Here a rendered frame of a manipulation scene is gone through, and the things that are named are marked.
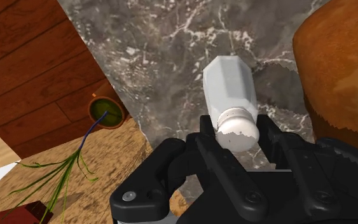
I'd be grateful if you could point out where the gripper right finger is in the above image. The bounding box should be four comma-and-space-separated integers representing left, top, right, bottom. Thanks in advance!
256, 114, 358, 224

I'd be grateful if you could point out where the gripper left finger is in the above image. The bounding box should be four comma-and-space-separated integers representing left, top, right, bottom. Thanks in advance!
109, 115, 270, 224

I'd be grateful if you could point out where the white salt shaker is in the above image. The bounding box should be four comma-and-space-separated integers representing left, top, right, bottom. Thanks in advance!
202, 55, 261, 153

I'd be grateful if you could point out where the terracotta pot with grass plant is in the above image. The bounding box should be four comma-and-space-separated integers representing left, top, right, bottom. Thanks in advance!
1, 82, 132, 224

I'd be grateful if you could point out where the brown bread loaf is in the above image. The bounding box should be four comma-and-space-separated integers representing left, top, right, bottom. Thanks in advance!
292, 0, 358, 156

